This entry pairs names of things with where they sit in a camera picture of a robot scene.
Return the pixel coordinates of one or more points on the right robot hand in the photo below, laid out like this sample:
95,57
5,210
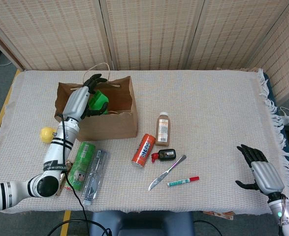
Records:
267,177

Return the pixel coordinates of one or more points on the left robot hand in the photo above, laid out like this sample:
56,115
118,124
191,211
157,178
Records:
76,103

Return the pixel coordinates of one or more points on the bright green plastic object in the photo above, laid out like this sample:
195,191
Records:
98,100

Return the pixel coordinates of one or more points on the yellow lemon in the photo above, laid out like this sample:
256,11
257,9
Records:
45,135

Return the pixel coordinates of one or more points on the green chips canister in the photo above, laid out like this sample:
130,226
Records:
84,157

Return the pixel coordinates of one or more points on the clear plastic water bottle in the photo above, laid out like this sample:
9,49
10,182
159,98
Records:
95,177

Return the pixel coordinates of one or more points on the foil snack packet red print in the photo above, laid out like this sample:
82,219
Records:
63,187

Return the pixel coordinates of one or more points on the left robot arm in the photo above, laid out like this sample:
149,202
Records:
58,152

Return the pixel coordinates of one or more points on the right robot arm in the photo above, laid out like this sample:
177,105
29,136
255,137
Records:
287,221

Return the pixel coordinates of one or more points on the brown paper bag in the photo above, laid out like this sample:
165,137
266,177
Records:
114,127

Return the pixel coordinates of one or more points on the orange printed carton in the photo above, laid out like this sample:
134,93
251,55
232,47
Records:
220,215

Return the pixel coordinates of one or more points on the woven bamboo screen panel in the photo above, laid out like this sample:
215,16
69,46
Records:
154,32
48,32
233,32
282,61

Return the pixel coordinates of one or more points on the orange Arctic Ocean can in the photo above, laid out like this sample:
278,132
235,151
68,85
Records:
144,150

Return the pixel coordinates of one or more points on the green marker red cap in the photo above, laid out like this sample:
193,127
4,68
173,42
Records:
181,182

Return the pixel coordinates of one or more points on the white woven tablecloth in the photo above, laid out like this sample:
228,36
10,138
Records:
208,110

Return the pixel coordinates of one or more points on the brown juice bottle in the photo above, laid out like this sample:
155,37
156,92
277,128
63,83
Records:
162,130

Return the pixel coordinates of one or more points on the black bottle red cap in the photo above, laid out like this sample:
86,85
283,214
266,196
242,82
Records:
167,155

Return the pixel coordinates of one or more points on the metal table knife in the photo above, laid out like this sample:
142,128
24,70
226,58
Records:
164,175

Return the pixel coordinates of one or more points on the blue padded chair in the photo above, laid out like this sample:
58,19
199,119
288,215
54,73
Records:
139,221

